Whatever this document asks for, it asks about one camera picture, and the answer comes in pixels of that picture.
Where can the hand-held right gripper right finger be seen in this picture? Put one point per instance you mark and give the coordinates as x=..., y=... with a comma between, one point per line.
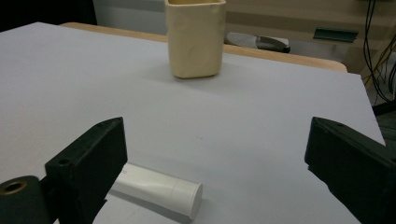
x=355, y=161

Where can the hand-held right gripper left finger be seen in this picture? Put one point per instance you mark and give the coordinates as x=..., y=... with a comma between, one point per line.
x=87, y=168

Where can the white plastic tube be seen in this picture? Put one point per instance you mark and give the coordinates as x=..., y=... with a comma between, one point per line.
x=162, y=189

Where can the cream square cup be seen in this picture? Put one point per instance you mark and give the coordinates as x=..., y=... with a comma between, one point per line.
x=195, y=40

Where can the white cabinet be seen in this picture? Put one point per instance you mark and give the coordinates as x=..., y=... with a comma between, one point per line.
x=130, y=15

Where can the light wooden desk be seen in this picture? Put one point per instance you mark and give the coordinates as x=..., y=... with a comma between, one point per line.
x=280, y=20

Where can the office chair base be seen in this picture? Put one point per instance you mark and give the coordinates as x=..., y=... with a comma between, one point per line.
x=246, y=39

